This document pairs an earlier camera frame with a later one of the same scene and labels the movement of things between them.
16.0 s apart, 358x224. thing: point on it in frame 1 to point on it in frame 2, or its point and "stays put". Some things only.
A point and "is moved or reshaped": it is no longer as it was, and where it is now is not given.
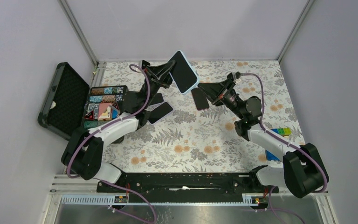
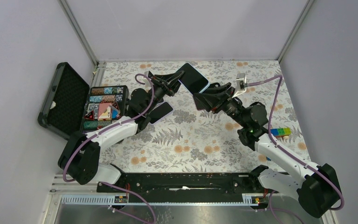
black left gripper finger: x=167 y=82 to x=174 y=85
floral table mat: x=197 y=132 stays put
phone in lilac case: x=159 y=112 stays put
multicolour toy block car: x=284 y=131 stays put
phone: x=182 y=74 is moved or reshaped
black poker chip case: x=71 y=103 stays put
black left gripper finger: x=162 y=71 to x=170 y=78
